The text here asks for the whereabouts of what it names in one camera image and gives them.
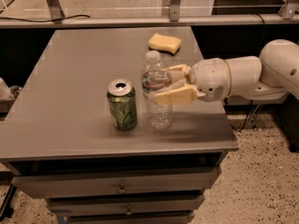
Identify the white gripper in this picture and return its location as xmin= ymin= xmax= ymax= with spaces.
xmin=151 ymin=58 xmax=231 ymax=105

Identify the clear plastic water bottle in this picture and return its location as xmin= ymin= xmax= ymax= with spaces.
xmin=141 ymin=50 xmax=173 ymax=131

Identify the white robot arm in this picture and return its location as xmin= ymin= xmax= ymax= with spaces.
xmin=149 ymin=39 xmax=299 ymax=105

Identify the green soda can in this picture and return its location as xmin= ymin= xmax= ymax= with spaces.
xmin=107 ymin=78 xmax=137 ymax=131

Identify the yellow sponge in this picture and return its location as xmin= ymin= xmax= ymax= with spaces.
xmin=149 ymin=33 xmax=181 ymax=55

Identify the grey drawer cabinet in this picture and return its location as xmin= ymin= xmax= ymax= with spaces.
xmin=0 ymin=28 xmax=237 ymax=224

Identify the white object at left edge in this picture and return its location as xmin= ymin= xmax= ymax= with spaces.
xmin=0 ymin=77 xmax=11 ymax=100

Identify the black hanging cable right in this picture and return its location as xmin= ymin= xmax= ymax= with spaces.
xmin=230 ymin=13 xmax=266 ymax=133

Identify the metal frame rail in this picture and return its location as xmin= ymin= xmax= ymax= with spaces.
xmin=0 ymin=0 xmax=299 ymax=28

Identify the black cable on rail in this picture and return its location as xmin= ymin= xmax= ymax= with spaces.
xmin=0 ymin=14 xmax=92 ymax=23

